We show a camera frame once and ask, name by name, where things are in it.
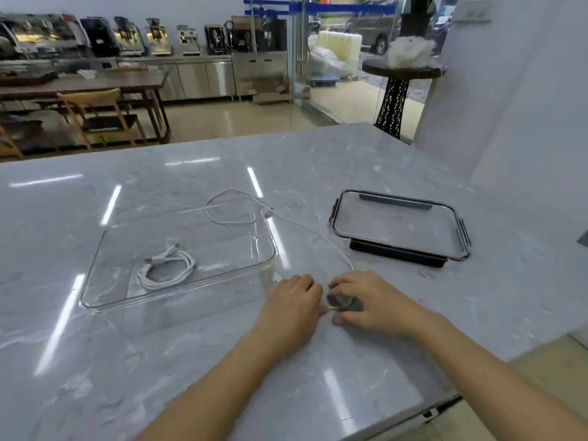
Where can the person's right hand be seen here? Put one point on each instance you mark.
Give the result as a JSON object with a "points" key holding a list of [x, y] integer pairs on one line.
{"points": [[383, 305]]}

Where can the person's left hand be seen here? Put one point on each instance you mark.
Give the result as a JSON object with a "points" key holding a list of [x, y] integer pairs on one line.
{"points": [[285, 314]]}

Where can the person's right thumb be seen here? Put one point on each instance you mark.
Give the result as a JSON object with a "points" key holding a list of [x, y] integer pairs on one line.
{"points": [[347, 318]]}

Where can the person's left thumb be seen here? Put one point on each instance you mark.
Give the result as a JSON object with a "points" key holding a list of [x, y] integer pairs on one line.
{"points": [[318, 302]]}

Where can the person's left forearm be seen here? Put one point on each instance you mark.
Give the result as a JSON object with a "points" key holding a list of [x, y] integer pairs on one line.
{"points": [[220, 385]]}

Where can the person's right forearm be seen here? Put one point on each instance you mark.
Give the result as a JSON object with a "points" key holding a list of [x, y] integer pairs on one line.
{"points": [[487, 376]]}

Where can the clear lid with black clips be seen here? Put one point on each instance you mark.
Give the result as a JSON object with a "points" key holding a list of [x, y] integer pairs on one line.
{"points": [[395, 225]]}

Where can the clear plastic storage box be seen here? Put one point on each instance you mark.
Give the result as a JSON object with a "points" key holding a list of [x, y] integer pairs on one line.
{"points": [[183, 243]]}

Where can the cardboard box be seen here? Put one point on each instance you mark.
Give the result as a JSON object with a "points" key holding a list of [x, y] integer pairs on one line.
{"points": [[271, 92]]}

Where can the blue pallet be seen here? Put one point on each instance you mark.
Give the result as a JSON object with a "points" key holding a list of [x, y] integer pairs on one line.
{"points": [[324, 81]]}

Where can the stainless steel cabinet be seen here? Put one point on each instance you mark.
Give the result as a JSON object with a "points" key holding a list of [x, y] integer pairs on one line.
{"points": [[262, 66]]}

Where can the white plastic bag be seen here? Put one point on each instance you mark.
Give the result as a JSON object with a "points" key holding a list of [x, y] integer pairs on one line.
{"points": [[325, 59]]}

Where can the stainless steel counter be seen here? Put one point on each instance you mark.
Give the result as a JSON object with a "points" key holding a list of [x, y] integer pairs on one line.
{"points": [[197, 78]]}

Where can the white foam stack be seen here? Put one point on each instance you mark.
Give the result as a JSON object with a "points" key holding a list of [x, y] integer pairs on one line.
{"points": [[342, 48]]}

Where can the white fluffy ornament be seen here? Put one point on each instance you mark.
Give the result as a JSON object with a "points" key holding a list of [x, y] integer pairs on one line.
{"points": [[409, 52]]}

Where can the wooden chair with black seat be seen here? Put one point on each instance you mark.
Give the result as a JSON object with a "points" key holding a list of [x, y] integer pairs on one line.
{"points": [[110, 123]]}

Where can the grey van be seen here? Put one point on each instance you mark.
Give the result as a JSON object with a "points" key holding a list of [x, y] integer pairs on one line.
{"points": [[376, 25]]}

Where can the dark wooden table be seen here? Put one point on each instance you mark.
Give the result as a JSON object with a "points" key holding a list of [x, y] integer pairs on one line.
{"points": [[92, 82]]}

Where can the row of coffee machines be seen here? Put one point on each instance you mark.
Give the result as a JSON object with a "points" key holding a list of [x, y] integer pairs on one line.
{"points": [[128, 38]]}

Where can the white crumpled tissue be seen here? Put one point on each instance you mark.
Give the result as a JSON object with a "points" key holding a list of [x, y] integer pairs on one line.
{"points": [[86, 74]]}

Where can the dark wooden tray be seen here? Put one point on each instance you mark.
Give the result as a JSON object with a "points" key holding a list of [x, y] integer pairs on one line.
{"points": [[25, 78]]}

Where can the glass door with blue frame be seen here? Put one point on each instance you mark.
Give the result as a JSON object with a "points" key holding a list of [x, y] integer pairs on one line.
{"points": [[321, 105]]}

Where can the black ornate pedestal table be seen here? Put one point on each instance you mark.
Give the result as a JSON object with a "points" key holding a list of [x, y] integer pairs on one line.
{"points": [[393, 100]]}

